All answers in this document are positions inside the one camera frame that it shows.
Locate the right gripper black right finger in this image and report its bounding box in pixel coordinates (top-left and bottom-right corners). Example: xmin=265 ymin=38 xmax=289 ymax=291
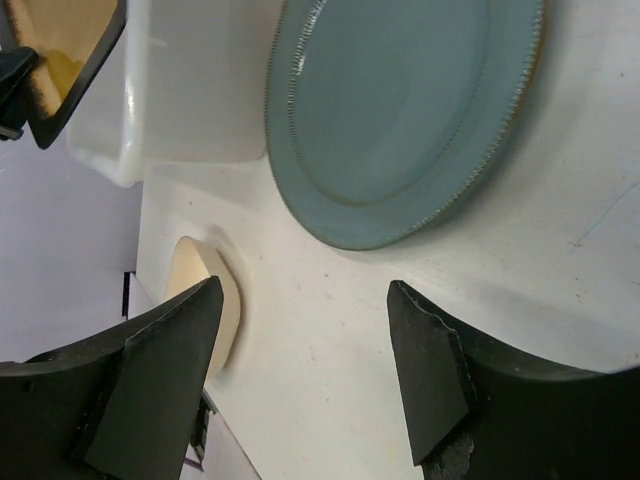
xmin=387 ymin=280 xmax=639 ymax=479

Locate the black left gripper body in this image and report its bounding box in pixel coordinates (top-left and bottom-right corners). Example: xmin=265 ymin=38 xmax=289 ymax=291
xmin=0 ymin=47 xmax=38 ymax=140

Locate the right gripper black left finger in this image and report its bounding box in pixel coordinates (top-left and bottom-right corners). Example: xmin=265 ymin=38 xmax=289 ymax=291
xmin=1 ymin=277 xmax=222 ymax=479

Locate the black square amber plate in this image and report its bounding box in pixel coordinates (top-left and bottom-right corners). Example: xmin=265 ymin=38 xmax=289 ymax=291
xmin=1 ymin=0 xmax=127 ymax=149

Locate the teal round plate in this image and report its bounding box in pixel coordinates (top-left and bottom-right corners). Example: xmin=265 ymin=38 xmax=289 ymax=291
xmin=264 ymin=1 xmax=548 ymax=251

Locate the white plastic bin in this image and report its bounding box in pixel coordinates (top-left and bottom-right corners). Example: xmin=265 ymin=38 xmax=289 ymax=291
xmin=66 ymin=0 xmax=283 ymax=187

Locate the cream square panda dish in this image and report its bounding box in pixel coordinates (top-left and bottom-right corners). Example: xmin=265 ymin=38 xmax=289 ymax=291
xmin=165 ymin=236 xmax=242 ymax=378

